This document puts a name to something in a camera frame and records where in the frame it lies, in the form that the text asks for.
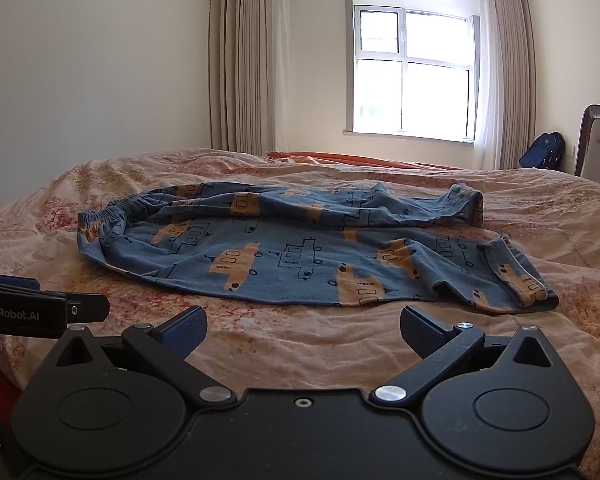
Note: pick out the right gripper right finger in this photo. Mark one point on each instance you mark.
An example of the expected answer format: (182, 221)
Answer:
(442, 349)

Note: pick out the right beige curtain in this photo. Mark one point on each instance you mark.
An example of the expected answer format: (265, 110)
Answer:
(506, 106)

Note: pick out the blue patterned children's pants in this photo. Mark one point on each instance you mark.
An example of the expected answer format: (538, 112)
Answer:
(347, 247)

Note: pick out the orange bed sheet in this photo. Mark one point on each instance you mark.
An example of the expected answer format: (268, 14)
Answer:
(354, 160)

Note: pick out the blue backpack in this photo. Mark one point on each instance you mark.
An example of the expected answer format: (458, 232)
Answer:
(545, 152)

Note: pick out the beige curtain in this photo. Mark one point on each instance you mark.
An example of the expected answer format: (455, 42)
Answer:
(506, 106)
(248, 55)

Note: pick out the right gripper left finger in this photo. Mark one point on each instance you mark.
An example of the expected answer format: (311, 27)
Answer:
(163, 350)

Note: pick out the left beige curtain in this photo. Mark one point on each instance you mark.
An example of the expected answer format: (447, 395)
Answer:
(248, 55)

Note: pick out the white framed window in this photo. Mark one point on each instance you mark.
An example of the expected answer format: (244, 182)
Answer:
(413, 68)

